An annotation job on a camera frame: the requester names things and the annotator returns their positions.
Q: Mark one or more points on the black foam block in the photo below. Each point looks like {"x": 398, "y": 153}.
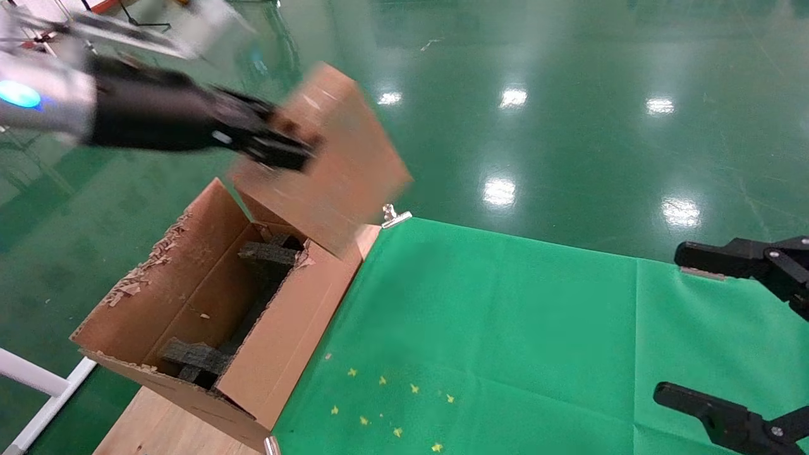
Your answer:
{"x": 268, "y": 254}
{"x": 196, "y": 357}

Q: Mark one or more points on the small brown cardboard box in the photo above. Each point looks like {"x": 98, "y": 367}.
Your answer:
{"x": 354, "y": 164}

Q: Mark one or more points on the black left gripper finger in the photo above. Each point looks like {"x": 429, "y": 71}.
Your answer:
{"x": 281, "y": 155}

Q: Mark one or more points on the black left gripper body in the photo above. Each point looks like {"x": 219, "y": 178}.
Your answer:
{"x": 158, "y": 114}

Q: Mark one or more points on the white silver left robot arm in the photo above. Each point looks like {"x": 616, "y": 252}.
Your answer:
{"x": 44, "y": 95}

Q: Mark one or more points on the large open cardboard carton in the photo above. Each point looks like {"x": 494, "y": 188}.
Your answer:
{"x": 278, "y": 354}

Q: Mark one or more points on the green cloth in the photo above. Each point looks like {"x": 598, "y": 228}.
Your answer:
{"x": 537, "y": 328}

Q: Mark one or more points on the white tube table frame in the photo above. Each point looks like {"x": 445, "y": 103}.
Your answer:
{"x": 38, "y": 379}

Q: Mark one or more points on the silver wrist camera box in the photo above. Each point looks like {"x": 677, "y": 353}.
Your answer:
{"x": 158, "y": 28}

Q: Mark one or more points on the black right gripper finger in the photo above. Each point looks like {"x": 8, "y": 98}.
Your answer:
{"x": 714, "y": 411}
{"x": 727, "y": 258}

